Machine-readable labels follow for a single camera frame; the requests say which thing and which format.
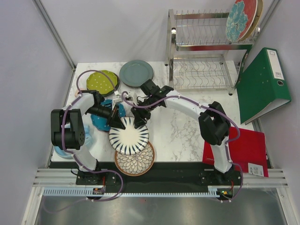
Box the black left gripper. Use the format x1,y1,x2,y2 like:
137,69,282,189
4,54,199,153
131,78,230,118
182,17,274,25
86,104,125,130

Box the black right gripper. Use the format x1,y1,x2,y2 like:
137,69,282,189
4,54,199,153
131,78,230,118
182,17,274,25
130,97,157,129

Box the white plate with blue stripes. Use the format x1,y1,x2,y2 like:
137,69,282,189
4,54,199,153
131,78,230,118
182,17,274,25
109,117,149,155

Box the red plate with teal flower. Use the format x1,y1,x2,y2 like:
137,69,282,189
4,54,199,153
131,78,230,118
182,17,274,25
225,0,258,42

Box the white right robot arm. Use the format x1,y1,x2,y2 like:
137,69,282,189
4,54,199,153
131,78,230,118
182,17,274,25
131,90,232,185

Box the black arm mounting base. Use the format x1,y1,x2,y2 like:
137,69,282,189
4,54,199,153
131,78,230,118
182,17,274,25
76,162,241,192

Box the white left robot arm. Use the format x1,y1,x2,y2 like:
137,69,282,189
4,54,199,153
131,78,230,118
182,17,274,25
51,90,125,184

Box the steel two-tier dish rack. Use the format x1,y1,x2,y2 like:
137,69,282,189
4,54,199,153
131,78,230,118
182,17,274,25
165,9,261,95

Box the blue polka dot plate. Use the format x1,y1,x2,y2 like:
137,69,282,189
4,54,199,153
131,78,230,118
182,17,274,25
90,99,126,132

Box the dark plate under green plate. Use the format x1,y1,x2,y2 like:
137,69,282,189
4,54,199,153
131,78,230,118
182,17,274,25
103,74,121,97

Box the light blue headphones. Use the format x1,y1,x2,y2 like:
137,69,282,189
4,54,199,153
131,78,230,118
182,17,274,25
54,124,94,159

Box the brown-rimmed petal pattern plate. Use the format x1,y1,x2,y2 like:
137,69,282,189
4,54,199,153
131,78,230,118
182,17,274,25
114,142,155,176

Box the green polka dot plate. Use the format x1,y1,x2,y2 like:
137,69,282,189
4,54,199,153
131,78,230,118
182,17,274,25
86,70,117,95

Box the grey-blue ceramic plate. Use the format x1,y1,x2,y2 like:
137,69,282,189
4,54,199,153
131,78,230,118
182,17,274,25
119,60,154,87

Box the red folder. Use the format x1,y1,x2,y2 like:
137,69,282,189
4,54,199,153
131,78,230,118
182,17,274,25
202,127,269,177

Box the green lever arch binder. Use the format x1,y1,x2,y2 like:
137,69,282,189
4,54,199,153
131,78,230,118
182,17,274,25
237,47,292,124

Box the cream plate with bird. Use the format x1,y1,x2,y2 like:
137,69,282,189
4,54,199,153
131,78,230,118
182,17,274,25
239,0,263,41

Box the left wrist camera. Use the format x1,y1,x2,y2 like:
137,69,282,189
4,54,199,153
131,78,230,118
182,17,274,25
112,96,123,108

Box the white slotted cable duct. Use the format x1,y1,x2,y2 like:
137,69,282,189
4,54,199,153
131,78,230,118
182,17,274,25
43,186,223,198

